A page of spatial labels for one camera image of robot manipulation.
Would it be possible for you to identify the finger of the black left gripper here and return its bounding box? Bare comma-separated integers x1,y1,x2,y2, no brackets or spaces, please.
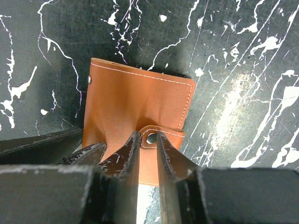
57,142,107,165
0,128,83,156

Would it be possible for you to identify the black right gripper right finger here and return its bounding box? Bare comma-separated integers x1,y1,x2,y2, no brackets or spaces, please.
157,132,208,224

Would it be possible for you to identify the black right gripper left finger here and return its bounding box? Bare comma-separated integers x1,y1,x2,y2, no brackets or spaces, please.
81,131,140,224

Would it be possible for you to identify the brown leather card holder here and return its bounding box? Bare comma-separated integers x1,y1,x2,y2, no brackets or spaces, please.
82,58,196,187

